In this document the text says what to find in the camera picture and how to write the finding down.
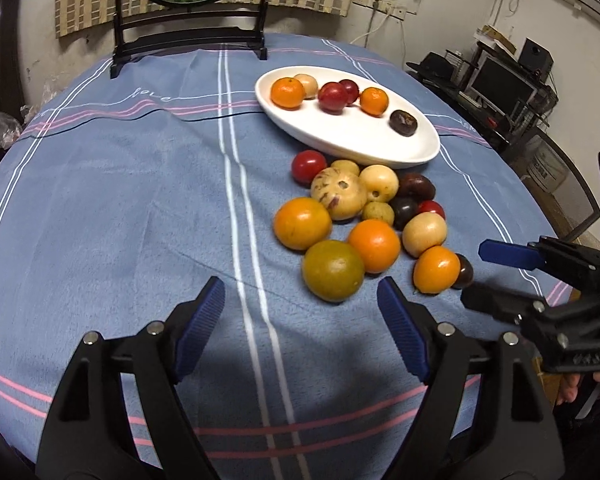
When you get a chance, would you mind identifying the orange with stem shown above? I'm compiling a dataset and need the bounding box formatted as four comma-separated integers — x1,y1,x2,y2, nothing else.
413,246,460,295

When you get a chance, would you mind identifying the yellow orange fruit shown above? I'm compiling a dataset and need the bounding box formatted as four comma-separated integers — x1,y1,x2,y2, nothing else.
273,197,332,252

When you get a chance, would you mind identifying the beige round fruit on plate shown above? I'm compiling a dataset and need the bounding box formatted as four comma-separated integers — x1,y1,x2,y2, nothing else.
294,74,318,100

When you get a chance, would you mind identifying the wall power strip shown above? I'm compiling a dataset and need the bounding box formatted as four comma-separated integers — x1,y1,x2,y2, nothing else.
352,0,407,21

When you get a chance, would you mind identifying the dark brown passion fruit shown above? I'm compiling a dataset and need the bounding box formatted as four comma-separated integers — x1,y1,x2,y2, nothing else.
389,110,418,136

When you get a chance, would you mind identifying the white oval plate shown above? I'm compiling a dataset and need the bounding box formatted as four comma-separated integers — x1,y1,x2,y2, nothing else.
254,65,441,169

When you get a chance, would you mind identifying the person's right hand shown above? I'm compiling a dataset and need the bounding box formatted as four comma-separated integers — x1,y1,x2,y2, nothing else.
555,367,600,406

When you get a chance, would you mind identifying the small beige fruit behind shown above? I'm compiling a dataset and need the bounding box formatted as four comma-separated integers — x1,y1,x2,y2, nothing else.
330,159,361,176

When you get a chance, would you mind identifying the speckled beige fruit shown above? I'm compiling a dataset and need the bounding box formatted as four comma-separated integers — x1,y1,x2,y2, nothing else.
310,167,367,221

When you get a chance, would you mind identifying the dark red plum front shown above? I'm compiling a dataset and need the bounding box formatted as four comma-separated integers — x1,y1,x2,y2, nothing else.
317,81,349,114

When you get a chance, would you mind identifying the red tomato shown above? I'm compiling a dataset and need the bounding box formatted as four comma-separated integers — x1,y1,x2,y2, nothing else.
290,150,327,185
418,200,446,219

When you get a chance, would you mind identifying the black mesh chair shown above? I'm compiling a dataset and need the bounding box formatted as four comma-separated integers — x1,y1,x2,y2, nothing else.
510,127,600,242

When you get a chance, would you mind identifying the dark brown oval fruit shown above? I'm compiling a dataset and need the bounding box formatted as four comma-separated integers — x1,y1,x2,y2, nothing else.
398,172,437,203

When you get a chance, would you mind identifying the pale yellow round fruit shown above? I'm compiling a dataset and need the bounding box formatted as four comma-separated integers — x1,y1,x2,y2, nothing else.
360,165,399,203

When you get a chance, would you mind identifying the small olive fruit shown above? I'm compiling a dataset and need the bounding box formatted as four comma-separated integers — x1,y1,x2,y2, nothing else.
362,202,394,226

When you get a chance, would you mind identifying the beige pear shaped fruit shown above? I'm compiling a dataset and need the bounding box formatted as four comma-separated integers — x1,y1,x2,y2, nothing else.
402,212,448,258

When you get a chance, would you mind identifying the computer monitor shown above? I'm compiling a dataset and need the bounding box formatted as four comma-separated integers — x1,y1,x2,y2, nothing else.
466,54,536,117

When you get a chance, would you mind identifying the round goldfish screen ornament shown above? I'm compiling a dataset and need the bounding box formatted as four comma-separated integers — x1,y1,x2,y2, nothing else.
110,0,268,79

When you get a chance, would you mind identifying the bright orange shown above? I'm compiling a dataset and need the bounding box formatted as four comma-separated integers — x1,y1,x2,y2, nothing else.
347,219,401,274

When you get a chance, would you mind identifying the green yellow citrus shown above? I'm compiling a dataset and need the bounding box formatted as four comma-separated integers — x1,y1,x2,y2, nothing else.
301,240,365,304

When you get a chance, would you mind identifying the dark red plum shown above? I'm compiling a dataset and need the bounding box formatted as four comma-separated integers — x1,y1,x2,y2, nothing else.
339,79,360,106
317,81,349,114

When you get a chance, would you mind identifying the small dark purple fruit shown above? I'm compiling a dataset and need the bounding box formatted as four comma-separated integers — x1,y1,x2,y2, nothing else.
389,197,418,232

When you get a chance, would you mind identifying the dark red plum back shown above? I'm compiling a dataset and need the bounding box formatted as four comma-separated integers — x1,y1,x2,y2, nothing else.
339,79,360,106

